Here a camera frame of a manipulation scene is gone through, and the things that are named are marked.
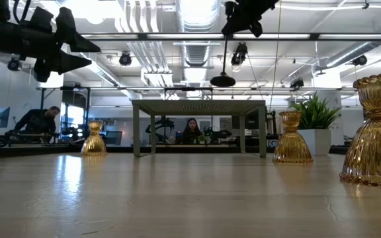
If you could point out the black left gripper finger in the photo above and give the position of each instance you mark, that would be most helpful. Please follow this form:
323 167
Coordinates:
61 63
68 29

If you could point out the tall black candlestick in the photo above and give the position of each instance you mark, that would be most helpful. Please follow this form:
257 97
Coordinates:
223 81

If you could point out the amber glass candle holder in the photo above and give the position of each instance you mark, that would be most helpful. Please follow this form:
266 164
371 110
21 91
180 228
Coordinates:
94 143
291 147
375 148

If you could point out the black background robot arm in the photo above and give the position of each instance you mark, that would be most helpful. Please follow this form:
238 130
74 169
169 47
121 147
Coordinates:
220 134
160 125

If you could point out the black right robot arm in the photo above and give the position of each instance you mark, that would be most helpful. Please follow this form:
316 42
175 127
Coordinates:
271 3

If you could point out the black ceiling spotlight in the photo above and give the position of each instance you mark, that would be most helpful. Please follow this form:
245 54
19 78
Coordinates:
239 56
13 64
125 59
360 60
297 83

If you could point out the black overhead light bar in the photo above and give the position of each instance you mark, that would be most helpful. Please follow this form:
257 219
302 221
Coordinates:
314 36

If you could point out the person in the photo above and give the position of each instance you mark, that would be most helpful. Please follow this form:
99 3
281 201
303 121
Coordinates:
36 122
191 130

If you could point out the green perforated metal shelf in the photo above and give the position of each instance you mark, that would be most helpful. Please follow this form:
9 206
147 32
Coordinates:
197 107

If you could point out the small green background plant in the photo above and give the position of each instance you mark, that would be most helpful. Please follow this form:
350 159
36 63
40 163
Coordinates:
203 139

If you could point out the green plant in white pot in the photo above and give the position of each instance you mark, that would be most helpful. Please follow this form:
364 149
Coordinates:
316 142

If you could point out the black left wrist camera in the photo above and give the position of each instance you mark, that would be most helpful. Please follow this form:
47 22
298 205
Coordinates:
41 16

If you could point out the silver ceiling duct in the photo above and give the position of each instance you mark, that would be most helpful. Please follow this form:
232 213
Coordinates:
197 20

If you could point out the black background rig frame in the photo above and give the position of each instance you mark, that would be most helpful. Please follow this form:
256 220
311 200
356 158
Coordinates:
190 89

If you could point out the black aluminium table frame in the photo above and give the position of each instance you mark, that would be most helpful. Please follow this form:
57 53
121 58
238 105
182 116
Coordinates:
28 150

